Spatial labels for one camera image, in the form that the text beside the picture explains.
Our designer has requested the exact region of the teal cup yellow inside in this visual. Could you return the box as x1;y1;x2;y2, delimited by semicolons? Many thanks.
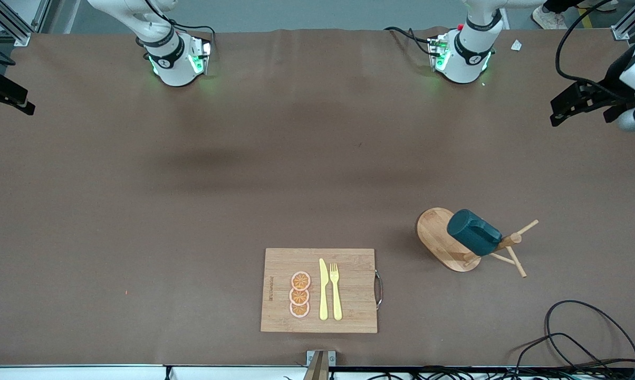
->
446;209;503;258

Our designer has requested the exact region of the wooden cup rack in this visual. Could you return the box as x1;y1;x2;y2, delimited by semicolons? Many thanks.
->
416;207;541;279

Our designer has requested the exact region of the person in dark clothes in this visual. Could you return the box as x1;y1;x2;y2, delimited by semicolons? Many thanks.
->
531;0;621;30

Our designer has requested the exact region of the brown table cover mat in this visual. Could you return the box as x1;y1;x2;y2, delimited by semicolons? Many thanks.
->
0;26;635;368

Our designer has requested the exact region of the yellow plastic fork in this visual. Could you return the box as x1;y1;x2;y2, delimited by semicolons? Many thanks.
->
329;262;343;321

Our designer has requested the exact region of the yellow plastic knife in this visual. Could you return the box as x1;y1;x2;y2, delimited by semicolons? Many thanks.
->
319;258;329;321

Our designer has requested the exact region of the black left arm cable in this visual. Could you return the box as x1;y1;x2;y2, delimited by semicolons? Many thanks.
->
554;0;634;101

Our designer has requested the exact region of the aluminium frame post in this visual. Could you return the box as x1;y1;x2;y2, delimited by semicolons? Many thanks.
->
0;0;33;47
610;0;635;42

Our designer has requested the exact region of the black looped table cable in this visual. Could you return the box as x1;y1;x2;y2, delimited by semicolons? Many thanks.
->
513;300;635;370

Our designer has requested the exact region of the metal table edge bracket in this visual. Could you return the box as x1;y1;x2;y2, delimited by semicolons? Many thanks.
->
303;350;336;380

